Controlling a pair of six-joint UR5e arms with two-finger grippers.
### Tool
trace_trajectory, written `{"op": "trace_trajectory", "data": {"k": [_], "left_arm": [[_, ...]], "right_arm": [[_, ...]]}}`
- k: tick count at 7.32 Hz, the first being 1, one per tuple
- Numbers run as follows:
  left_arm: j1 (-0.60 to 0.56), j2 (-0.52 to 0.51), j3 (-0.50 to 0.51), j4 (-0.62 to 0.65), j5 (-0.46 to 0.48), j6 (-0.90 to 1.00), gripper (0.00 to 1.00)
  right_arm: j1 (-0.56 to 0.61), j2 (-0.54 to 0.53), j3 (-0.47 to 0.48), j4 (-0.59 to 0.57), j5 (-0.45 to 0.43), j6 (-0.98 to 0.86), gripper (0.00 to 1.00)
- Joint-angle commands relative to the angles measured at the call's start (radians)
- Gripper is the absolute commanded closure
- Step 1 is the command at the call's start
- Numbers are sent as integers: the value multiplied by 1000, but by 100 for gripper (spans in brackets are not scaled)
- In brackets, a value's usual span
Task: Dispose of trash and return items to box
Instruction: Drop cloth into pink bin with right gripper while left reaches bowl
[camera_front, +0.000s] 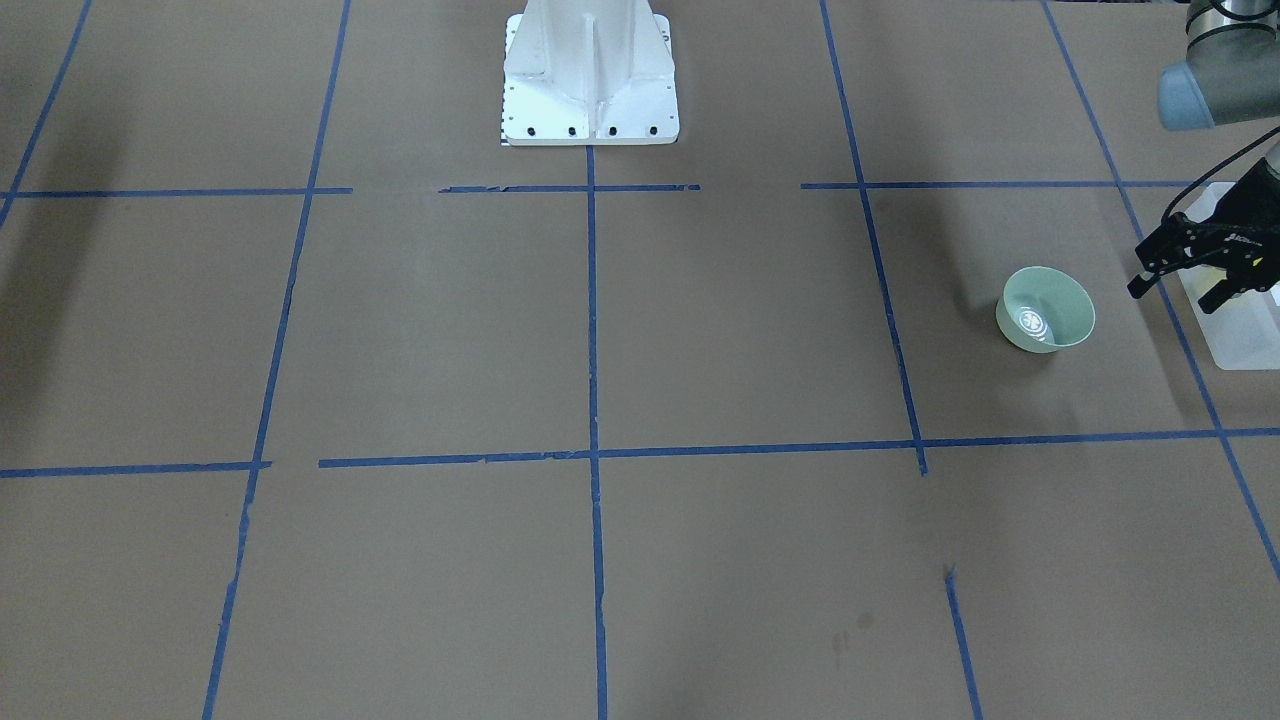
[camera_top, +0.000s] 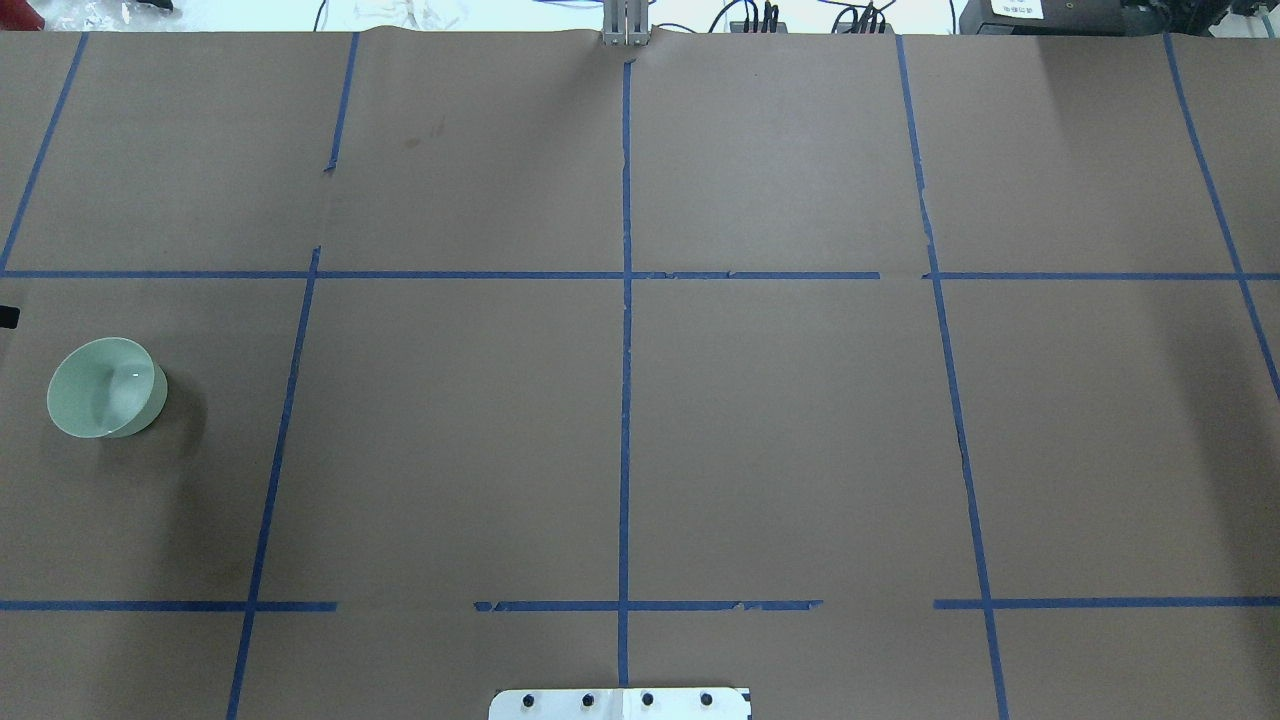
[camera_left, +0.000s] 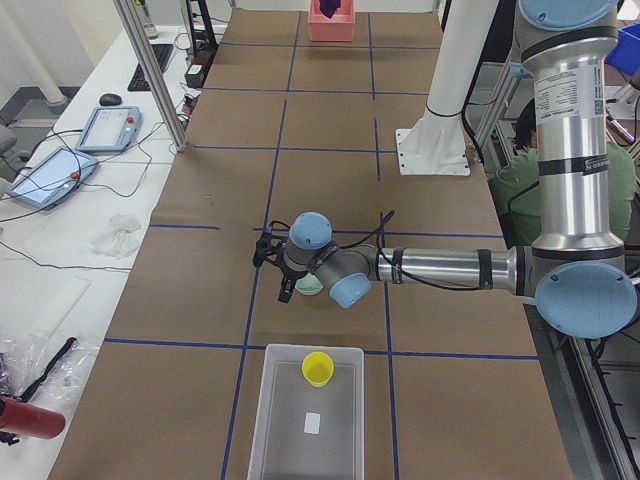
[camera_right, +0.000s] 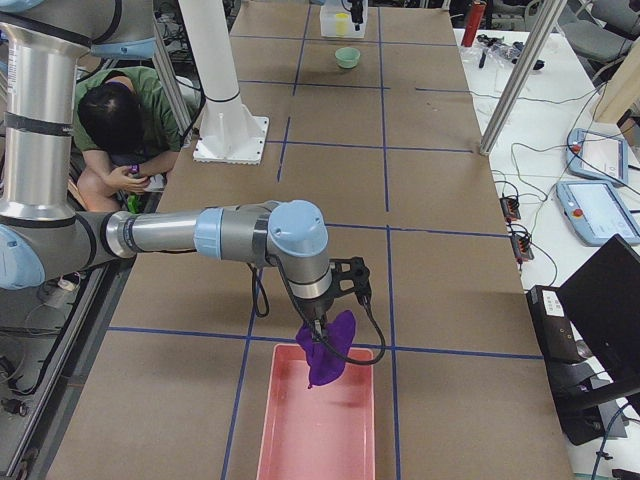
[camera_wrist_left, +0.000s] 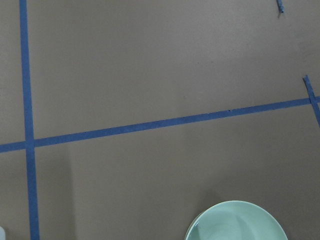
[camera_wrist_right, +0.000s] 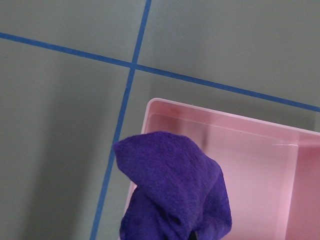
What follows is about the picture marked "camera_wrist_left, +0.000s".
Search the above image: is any light green ceramic bowl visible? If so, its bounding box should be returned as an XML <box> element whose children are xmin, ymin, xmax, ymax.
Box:
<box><xmin>184</xmin><ymin>200</ymin><xmax>288</xmax><ymax>240</ymax></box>

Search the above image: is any clear plastic storage box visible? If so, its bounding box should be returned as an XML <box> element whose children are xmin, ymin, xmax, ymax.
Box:
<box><xmin>0</xmin><ymin>227</ymin><xmax>6</xmax><ymax>240</ymax></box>

